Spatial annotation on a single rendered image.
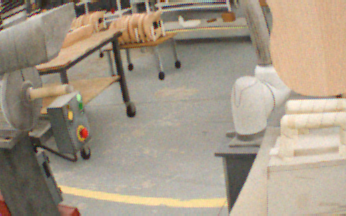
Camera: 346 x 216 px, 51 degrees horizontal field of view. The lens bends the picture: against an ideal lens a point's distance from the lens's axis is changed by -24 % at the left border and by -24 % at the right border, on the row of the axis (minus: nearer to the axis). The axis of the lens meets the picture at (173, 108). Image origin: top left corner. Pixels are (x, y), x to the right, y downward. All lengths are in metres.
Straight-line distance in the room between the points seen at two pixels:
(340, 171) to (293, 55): 0.44
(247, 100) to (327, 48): 0.77
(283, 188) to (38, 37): 0.75
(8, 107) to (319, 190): 1.02
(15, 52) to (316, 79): 0.92
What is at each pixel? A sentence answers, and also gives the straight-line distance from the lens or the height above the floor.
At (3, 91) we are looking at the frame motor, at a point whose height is 1.31.
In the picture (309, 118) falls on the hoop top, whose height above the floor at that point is 1.21.
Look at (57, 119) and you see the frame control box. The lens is 1.68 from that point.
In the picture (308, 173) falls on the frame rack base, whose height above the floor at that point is 1.07.
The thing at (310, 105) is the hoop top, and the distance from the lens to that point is 1.00.
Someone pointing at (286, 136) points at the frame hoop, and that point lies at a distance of 0.94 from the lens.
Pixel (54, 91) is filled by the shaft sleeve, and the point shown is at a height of 1.25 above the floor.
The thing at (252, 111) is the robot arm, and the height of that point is 0.86.
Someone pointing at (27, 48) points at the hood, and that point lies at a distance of 1.19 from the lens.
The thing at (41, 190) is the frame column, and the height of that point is 0.81.
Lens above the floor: 1.59
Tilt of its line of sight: 21 degrees down
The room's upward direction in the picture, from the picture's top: 12 degrees counter-clockwise
